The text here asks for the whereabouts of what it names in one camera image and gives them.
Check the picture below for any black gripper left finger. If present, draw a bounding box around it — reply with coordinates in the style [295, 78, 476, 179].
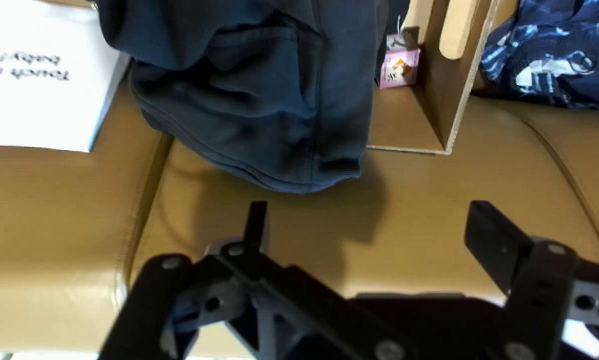
[97, 197, 409, 360]

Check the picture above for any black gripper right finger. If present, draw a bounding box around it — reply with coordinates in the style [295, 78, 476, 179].
[462, 197, 599, 360]

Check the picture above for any black jersey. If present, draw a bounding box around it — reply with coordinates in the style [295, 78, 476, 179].
[89, 0, 413, 195]

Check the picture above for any open cardboard box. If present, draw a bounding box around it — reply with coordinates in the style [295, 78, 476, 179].
[363, 0, 522, 158]

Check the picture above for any tan leather sofa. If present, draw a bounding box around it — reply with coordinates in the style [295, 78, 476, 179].
[0, 71, 599, 360]

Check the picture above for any blue patterned cloth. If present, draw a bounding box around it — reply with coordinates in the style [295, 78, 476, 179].
[476, 0, 599, 113]

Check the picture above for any white card with handwriting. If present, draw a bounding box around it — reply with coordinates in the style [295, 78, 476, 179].
[0, 0, 131, 155]

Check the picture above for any small pink carton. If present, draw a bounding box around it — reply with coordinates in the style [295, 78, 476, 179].
[377, 30, 422, 92]

